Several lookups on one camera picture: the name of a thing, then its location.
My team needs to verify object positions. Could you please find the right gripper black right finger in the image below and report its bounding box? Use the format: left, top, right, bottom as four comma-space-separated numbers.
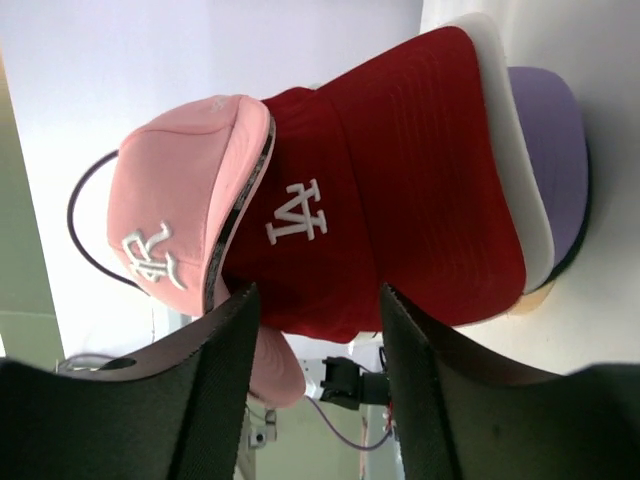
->
380, 285, 639, 479

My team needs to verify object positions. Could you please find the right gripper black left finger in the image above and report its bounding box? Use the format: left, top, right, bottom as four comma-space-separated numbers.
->
1, 287, 260, 479

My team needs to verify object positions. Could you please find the pink baseball cap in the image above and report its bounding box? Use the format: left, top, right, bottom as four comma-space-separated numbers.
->
106, 93, 307, 409

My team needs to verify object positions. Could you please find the red LA baseball cap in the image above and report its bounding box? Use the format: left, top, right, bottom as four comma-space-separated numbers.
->
222, 26, 526, 343

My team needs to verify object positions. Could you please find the white baseball cap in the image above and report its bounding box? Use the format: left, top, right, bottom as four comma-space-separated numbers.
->
309, 12, 554, 294

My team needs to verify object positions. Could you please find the lilac baseball cap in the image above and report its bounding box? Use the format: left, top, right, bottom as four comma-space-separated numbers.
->
508, 66, 592, 282

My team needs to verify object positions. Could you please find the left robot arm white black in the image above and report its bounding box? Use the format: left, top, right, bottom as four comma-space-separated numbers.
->
300, 357, 391, 411

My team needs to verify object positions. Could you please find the wooden hat stand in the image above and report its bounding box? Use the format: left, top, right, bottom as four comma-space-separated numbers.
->
510, 280, 555, 316

